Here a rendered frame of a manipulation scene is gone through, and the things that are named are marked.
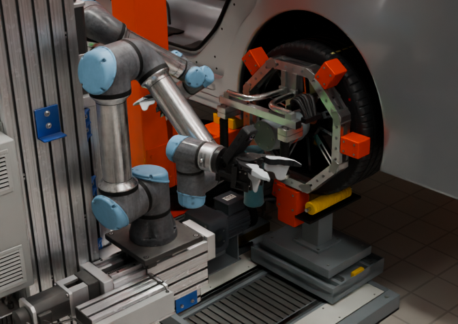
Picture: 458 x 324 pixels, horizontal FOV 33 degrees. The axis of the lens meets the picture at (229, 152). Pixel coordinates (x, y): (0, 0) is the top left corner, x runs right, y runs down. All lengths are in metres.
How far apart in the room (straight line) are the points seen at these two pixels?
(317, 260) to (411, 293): 0.50
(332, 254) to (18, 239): 1.64
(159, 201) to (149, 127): 0.93
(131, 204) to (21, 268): 0.37
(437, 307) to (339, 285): 0.48
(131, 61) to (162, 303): 0.72
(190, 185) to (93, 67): 0.40
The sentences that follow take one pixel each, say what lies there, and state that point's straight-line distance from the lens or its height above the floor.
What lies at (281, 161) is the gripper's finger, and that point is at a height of 1.23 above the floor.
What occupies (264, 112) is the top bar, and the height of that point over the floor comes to 0.97.
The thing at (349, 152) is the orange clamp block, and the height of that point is 0.83.
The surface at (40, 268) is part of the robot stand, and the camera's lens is 2.41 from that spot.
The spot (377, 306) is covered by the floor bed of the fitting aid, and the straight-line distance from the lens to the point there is 3.41.
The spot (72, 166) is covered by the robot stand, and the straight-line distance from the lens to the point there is 2.33.
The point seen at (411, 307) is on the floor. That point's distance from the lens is 3.58.
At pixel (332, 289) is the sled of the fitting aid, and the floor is 0.17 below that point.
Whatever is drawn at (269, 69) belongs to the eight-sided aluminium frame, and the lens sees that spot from 3.15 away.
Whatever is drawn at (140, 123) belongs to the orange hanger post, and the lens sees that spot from 3.19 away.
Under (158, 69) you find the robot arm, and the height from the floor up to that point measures 1.38.
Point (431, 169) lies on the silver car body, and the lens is 2.89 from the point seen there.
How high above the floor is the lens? 2.02
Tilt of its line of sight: 24 degrees down
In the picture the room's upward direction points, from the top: 1 degrees counter-clockwise
